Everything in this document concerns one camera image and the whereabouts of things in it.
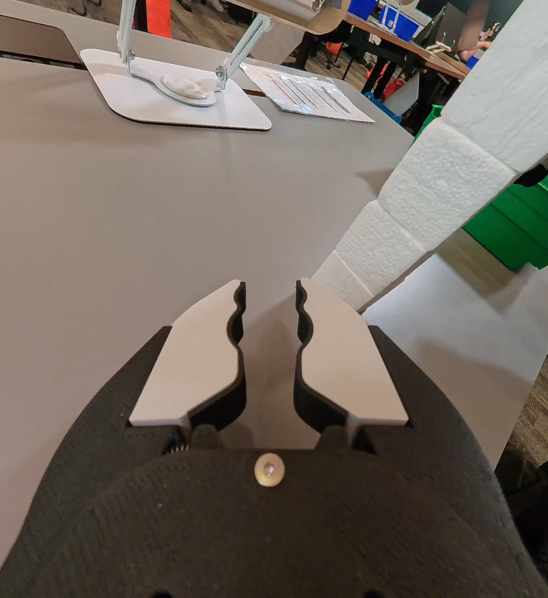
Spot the white document stand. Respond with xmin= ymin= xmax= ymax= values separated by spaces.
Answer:
xmin=80 ymin=0 xmax=352 ymax=131

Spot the clear sleeve printed sheet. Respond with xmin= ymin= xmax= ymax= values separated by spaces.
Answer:
xmin=240 ymin=63 xmax=376 ymax=124

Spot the dark desk cable cover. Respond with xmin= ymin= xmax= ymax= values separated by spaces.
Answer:
xmin=0 ymin=10 xmax=82 ymax=64

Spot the brown wooden table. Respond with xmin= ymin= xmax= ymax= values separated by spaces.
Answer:
xmin=344 ymin=12 xmax=472 ymax=78

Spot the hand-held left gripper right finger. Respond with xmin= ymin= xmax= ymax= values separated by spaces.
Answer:
xmin=295 ymin=278 xmax=409 ymax=448

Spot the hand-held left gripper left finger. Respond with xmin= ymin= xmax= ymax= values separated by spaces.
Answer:
xmin=129 ymin=279 xmax=248 ymax=442

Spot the person's dark clothing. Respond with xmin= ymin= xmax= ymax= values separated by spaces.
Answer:
xmin=494 ymin=444 xmax=548 ymax=598

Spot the green plastic bin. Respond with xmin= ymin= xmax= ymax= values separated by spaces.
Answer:
xmin=412 ymin=105 xmax=548 ymax=271

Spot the blue plastic crate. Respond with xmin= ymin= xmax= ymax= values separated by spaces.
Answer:
xmin=365 ymin=91 xmax=403 ymax=124

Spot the orange plastic object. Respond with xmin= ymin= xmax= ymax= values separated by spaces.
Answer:
xmin=145 ymin=0 xmax=173 ymax=39

